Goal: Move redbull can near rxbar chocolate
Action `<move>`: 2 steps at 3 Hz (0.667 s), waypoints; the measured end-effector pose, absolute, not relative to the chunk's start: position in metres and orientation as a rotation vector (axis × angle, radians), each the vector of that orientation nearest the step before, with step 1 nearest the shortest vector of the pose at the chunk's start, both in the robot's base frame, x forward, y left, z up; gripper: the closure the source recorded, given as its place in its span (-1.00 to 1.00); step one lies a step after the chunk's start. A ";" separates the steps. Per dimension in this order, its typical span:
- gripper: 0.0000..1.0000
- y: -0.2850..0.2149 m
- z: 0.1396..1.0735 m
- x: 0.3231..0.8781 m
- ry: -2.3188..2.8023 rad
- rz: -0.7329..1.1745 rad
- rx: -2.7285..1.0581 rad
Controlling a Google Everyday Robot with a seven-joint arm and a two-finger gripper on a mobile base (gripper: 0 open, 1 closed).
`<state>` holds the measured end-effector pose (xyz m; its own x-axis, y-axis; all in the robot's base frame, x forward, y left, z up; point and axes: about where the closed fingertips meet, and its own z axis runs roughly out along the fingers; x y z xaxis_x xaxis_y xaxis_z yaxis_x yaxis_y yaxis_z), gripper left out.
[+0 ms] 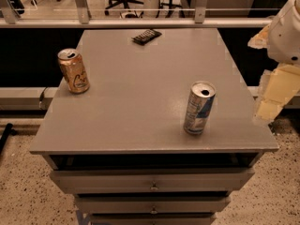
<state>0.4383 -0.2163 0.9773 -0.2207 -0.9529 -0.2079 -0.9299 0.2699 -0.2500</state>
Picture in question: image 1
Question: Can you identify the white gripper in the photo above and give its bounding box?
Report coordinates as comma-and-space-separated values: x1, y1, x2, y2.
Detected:
247, 0, 300, 125

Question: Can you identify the silver blue redbull can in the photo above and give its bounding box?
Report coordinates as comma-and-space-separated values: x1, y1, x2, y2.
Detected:
184, 81, 217, 135

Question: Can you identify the black rxbar chocolate wrapper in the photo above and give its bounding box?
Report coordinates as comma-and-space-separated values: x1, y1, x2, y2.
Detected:
132, 29, 161, 46

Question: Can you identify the gold soda can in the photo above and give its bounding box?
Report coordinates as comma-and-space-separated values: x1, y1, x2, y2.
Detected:
57, 48, 90, 94

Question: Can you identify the grey top drawer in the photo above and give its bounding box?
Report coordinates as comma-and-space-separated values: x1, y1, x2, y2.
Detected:
51, 168, 254, 194

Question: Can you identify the grey drawer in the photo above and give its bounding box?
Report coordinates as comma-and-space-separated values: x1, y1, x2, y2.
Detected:
90, 213, 216, 225
51, 168, 254, 194
75, 194, 231, 214

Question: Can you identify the grey metal railing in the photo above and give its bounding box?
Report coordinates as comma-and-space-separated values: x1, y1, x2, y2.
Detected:
0, 0, 272, 29

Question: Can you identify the grey middle drawer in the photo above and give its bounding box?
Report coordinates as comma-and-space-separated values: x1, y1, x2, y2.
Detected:
75, 194, 231, 214

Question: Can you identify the grey bottom drawer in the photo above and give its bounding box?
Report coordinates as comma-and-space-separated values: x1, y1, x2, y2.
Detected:
90, 213, 216, 225

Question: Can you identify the black pole on floor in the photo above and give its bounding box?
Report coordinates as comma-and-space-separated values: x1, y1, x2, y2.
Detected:
0, 123, 17, 154

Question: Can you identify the black cable at left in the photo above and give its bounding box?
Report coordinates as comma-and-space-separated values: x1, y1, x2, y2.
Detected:
38, 86, 51, 111

